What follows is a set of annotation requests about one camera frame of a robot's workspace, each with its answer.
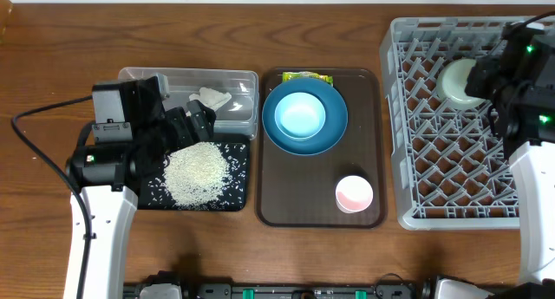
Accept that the grey dishwasher rack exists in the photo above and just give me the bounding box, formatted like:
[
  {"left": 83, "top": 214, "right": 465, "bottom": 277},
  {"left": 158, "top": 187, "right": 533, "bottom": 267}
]
[{"left": 379, "top": 15, "right": 555, "bottom": 231}]

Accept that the clear plastic bin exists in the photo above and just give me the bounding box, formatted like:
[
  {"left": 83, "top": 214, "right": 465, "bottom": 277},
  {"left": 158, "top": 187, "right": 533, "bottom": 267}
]
[{"left": 118, "top": 67, "right": 259, "bottom": 140}]

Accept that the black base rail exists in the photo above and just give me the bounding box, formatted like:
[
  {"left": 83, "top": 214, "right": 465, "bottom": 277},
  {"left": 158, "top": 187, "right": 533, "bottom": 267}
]
[{"left": 122, "top": 271, "right": 417, "bottom": 299}]

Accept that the light blue bowl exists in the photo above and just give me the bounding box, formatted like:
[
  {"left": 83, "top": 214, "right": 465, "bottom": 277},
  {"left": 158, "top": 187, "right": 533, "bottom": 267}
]
[{"left": 274, "top": 92, "right": 326, "bottom": 141}]

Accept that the green snack wrapper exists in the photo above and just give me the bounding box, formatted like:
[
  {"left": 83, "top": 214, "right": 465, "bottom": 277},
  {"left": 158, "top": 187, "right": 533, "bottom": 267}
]
[{"left": 282, "top": 71, "right": 333, "bottom": 86}]

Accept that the dark blue plate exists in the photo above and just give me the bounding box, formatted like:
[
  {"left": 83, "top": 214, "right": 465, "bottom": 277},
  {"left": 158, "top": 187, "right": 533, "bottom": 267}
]
[{"left": 262, "top": 78, "right": 348, "bottom": 156}]

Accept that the brown serving tray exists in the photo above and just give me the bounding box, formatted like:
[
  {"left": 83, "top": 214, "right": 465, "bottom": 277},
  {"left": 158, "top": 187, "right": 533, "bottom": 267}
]
[{"left": 256, "top": 68, "right": 387, "bottom": 229}]

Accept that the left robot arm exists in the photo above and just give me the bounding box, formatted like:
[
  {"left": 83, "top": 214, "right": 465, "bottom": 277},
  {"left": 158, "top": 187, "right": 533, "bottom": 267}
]
[{"left": 63, "top": 74, "right": 216, "bottom": 298}]

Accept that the mint green bowl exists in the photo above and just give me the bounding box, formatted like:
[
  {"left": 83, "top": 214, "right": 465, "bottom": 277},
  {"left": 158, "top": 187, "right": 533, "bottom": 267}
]
[{"left": 435, "top": 59, "right": 485, "bottom": 110}]

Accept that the pile of rice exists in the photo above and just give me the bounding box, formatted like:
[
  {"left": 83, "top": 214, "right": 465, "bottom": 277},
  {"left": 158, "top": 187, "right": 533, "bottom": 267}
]
[{"left": 163, "top": 142, "right": 231, "bottom": 208}]

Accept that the black rectangular tray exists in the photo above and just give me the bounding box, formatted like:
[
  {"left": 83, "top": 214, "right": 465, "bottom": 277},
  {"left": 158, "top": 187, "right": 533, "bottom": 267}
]
[{"left": 138, "top": 133, "right": 250, "bottom": 211}]

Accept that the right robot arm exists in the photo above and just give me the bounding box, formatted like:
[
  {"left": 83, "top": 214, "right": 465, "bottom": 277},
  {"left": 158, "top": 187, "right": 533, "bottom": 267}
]
[{"left": 465, "top": 17, "right": 554, "bottom": 298}]

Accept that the white tissue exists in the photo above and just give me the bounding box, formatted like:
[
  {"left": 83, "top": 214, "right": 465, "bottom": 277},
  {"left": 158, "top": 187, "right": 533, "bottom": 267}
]
[{"left": 189, "top": 88, "right": 232, "bottom": 113}]

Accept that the pink and white cup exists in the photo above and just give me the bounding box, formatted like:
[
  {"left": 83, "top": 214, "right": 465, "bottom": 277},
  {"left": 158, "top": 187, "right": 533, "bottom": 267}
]
[{"left": 335, "top": 175, "right": 374, "bottom": 213}]

